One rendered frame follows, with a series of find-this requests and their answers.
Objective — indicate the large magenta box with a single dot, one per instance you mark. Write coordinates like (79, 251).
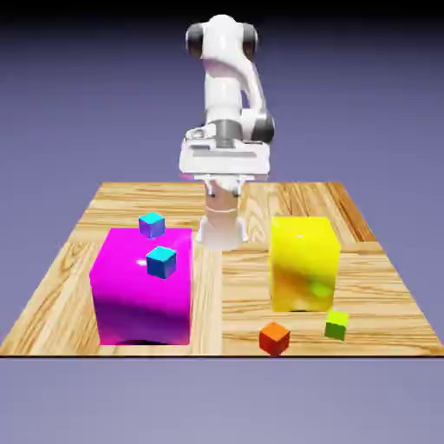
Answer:
(138, 295)

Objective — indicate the small green cube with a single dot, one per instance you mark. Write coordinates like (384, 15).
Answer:
(335, 326)

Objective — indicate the small orange cube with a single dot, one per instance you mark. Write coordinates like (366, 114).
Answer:
(274, 339)

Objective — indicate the small cyan cube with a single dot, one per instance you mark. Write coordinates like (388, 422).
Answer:
(152, 224)
(161, 262)

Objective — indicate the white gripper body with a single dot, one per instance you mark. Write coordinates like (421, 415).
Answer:
(225, 161)

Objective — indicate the large yellow box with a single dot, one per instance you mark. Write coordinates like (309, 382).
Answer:
(301, 263)

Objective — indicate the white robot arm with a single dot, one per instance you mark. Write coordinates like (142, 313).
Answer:
(222, 69)

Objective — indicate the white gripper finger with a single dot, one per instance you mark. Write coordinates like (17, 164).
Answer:
(237, 187)
(210, 187)

